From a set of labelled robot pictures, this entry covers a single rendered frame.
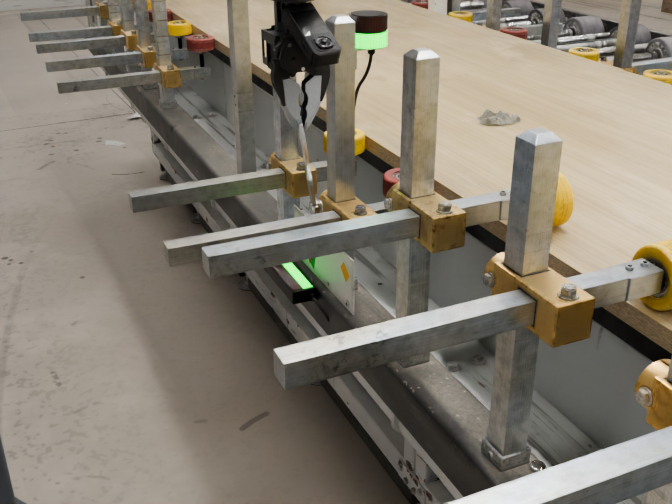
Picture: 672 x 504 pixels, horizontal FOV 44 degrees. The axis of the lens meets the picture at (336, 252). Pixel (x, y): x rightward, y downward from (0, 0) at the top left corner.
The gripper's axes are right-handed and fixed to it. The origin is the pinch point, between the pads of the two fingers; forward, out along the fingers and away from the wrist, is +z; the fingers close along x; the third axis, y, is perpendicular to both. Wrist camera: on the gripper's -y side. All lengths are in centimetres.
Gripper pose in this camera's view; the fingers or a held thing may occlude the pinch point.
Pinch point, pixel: (302, 126)
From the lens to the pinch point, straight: 128.5
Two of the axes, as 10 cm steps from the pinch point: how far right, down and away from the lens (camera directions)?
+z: 0.1, 9.0, 4.4
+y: -4.1, -4.0, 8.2
